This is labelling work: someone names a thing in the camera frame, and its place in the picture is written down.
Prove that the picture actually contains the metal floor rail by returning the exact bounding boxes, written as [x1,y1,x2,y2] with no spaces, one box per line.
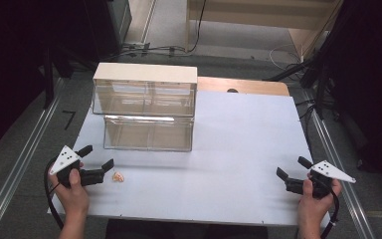
[0,78,66,239]
[301,89,377,239]

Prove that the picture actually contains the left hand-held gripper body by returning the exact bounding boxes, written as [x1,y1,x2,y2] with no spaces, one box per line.
[49,144,106,189]

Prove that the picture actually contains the person's right hand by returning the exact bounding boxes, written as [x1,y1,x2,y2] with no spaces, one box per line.
[297,169,343,221]

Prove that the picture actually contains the clear acrylic drawer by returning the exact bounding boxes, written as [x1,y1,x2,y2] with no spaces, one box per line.
[94,80,197,118]
[102,115,195,153]

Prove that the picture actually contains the dark curtain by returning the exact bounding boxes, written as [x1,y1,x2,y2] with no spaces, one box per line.
[324,0,382,190]
[0,0,53,158]

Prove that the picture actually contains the person's left hand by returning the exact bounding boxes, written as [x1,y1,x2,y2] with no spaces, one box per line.
[47,161,91,217]

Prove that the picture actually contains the black hanging cable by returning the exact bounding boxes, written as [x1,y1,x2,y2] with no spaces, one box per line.
[188,0,208,54]

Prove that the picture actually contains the clear drawer cabinet white top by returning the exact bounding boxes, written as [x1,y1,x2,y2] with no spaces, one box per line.
[92,62,199,119]

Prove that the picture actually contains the light wooden shelf unit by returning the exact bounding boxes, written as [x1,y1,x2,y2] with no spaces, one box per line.
[184,0,344,63]

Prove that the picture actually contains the person's dark clothing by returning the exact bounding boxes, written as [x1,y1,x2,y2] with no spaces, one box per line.
[104,218,271,239]

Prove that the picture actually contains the black cabinet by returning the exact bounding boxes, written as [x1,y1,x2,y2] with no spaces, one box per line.
[82,0,133,58]

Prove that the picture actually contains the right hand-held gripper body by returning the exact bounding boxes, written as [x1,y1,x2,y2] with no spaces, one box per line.
[284,160,357,200]

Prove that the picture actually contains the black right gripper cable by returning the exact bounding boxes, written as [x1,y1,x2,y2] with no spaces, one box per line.
[318,191,341,239]

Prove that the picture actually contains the wooden table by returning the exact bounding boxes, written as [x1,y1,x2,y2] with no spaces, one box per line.
[196,76,291,98]

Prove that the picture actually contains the black metal stand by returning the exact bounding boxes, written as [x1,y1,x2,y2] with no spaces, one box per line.
[264,56,332,120]
[41,46,57,110]

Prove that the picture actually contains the black floor cables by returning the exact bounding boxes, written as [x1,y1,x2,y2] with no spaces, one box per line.
[110,41,193,59]

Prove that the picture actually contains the white cable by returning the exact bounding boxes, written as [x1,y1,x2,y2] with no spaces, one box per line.
[269,43,305,72]

